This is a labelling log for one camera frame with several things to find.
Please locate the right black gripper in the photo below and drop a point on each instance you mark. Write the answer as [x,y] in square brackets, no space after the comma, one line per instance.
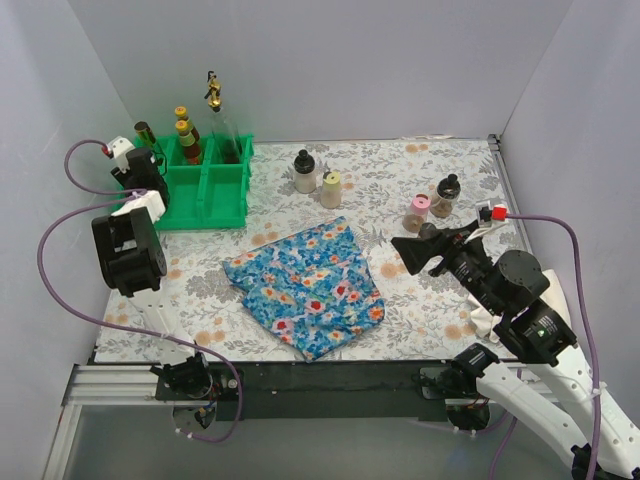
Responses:
[440,249]

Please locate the green plastic compartment bin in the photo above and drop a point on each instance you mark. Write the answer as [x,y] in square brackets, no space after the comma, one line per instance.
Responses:
[211,195]

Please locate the blue floral cloth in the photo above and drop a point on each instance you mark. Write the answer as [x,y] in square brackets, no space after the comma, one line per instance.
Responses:
[313,290]

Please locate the yellow-label spice tube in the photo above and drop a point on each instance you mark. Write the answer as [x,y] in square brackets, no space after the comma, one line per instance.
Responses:
[148,138]

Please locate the black-cap white powder shaker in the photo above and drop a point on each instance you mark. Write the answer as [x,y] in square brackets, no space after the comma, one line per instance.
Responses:
[304,172]

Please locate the red sauce bottle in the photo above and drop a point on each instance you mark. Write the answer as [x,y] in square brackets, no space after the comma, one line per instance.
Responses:
[190,147]
[181,113]

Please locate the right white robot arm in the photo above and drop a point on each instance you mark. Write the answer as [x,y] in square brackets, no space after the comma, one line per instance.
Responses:
[584,426]

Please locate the yellow-cap spice shaker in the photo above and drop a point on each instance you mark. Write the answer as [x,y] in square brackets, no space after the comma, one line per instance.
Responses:
[331,191]

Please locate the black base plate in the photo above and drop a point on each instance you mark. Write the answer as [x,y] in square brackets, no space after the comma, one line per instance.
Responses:
[323,389]

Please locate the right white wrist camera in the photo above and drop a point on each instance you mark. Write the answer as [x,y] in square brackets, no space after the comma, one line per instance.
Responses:
[491,215]

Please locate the black-cap glass spice jar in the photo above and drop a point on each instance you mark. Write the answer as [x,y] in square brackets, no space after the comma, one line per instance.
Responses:
[445,196]

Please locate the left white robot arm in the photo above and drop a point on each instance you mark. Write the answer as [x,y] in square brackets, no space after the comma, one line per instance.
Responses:
[133,263]

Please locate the pink-cap spice shaker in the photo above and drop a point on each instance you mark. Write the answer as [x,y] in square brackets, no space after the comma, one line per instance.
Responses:
[416,213]

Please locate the tall oil bottle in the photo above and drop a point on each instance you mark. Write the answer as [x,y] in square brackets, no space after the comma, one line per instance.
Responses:
[212,82]
[224,130]

